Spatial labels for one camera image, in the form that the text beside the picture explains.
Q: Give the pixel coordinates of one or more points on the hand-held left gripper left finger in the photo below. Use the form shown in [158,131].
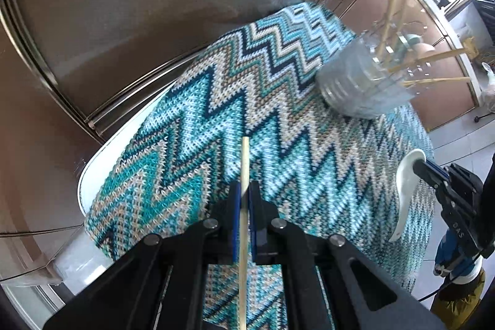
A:
[235,225]

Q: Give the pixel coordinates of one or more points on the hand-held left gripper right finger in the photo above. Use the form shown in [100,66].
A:
[253,227]

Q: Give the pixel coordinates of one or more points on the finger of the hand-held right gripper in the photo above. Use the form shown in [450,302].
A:
[427,177]
[439,169]

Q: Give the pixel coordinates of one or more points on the white ceramic spoon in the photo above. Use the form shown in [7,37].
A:
[404,191]

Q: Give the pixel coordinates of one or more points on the bamboo chopstick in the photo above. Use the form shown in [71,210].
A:
[433,58]
[437,81]
[386,17]
[398,28]
[243,167]

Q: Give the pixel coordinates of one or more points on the clear glass jar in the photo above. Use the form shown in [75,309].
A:
[359,90]

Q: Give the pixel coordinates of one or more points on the pink ceramic spoon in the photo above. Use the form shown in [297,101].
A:
[425,49]

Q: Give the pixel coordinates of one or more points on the pale blue ceramic spoon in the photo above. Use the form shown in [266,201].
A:
[413,40]

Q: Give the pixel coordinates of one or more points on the person's right hand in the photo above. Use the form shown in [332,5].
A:
[450,252]

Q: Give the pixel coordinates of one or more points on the person's yellow trousers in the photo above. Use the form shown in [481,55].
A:
[460,297]

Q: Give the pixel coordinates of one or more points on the white plastic bag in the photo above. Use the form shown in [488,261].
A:
[488,82]

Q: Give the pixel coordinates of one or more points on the zigzag knit mat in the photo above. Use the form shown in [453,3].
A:
[232,113]

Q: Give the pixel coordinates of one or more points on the white round table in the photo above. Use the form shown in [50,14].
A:
[116,144]

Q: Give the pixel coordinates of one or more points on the clear plastic box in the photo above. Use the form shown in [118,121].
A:
[75,260]

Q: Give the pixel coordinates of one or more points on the brown glossy cabinet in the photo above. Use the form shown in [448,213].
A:
[135,5]

